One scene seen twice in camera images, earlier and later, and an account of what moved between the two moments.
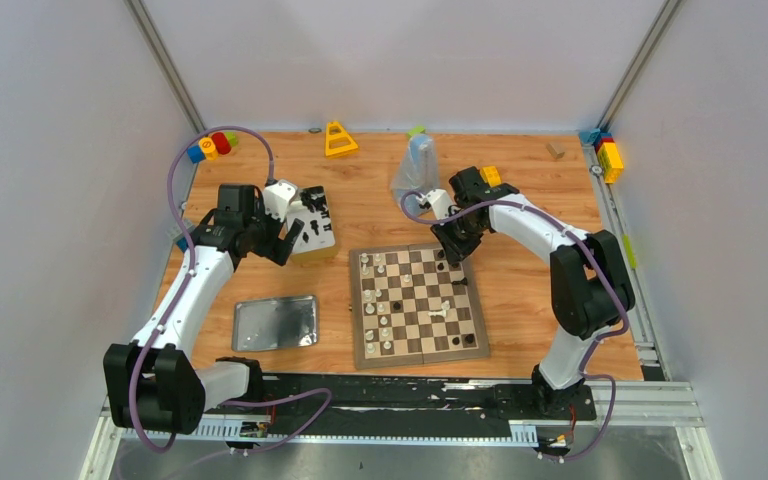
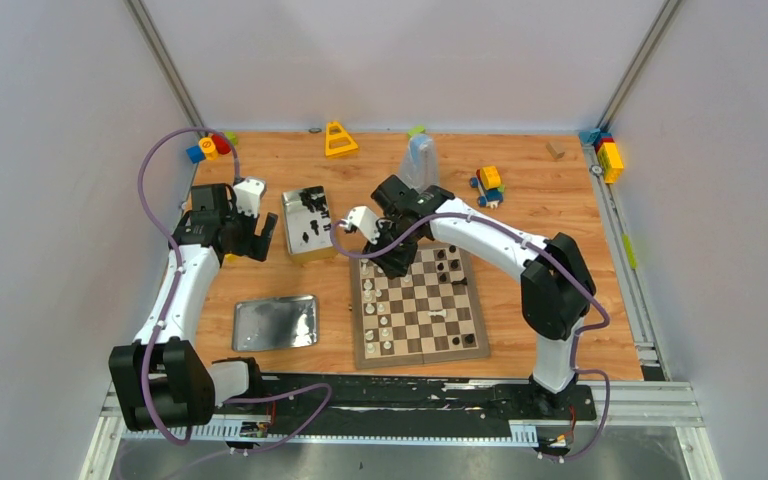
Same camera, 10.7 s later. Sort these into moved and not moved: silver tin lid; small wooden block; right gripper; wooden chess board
Moved: right gripper
Not moved: small wooden block; silver tin lid; wooden chess board
